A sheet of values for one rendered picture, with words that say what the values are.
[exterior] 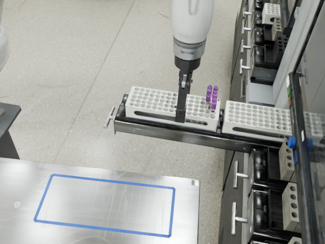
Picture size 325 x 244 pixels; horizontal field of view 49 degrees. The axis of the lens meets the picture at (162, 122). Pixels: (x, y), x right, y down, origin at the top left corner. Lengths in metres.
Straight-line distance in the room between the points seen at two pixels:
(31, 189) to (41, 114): 1.41
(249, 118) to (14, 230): 0.73
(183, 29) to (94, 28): 2.27
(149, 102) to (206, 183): 0.96
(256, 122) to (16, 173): 0.72
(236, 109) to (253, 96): 0.26
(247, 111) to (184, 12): 0.43
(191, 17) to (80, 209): 0.56
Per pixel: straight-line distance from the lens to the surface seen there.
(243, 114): 1.16
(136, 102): 1.13
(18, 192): 1.03
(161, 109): 1.13
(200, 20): 0.91
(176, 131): 1.13
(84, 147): 2.15
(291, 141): 0.93
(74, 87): 2.55
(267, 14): 1.69
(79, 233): 0.93
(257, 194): 1.02
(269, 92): 1.46
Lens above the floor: 1.64
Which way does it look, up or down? 46 degrees down
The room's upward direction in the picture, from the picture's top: 4 degrees clockwise
